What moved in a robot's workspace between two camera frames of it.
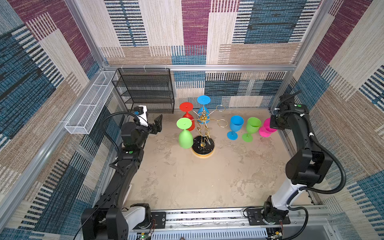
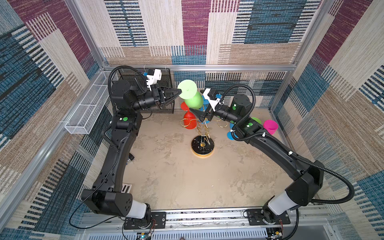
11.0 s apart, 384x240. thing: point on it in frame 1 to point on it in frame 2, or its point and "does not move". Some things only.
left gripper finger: (158, 121) to (171, 92)
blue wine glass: (236, 122) does not move
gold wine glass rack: (203, 145) does not move
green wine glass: (185, 136) to (193, 98)
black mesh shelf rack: (149, 88) does not move
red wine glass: (187, 107) does not move
